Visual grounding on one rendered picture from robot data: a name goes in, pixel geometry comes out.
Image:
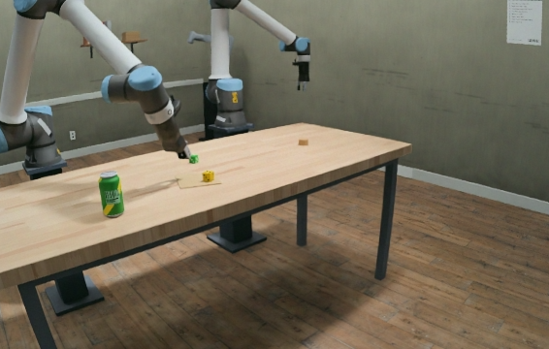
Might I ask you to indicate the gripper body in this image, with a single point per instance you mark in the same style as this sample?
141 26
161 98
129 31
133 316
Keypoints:
303 72
171 136

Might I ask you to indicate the green die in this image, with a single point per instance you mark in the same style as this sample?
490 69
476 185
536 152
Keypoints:
194 159

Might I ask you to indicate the yellow die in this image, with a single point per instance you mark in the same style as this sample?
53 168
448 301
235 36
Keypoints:
208 176

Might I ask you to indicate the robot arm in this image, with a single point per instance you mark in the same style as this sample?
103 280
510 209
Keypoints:
221 43
22 72

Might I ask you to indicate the tan mat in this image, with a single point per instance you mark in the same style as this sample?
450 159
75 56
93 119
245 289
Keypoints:
192 181

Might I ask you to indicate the black box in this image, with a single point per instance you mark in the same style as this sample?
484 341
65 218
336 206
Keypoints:
209 114

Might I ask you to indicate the green can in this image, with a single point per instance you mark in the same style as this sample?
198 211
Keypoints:
111 194

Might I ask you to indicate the wooden table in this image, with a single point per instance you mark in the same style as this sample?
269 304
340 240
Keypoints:
303 160

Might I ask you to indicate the tan box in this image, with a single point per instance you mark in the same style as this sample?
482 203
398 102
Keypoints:
131 37

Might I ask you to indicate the white paper sheet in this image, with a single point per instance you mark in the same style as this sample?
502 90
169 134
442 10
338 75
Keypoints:
524 22

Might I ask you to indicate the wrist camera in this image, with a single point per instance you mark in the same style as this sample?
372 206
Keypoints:
176 105

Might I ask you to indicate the white wall outlet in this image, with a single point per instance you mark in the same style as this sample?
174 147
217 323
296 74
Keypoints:
72 135

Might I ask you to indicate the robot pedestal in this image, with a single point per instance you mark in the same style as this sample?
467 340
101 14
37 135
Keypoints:
73 291
235 232

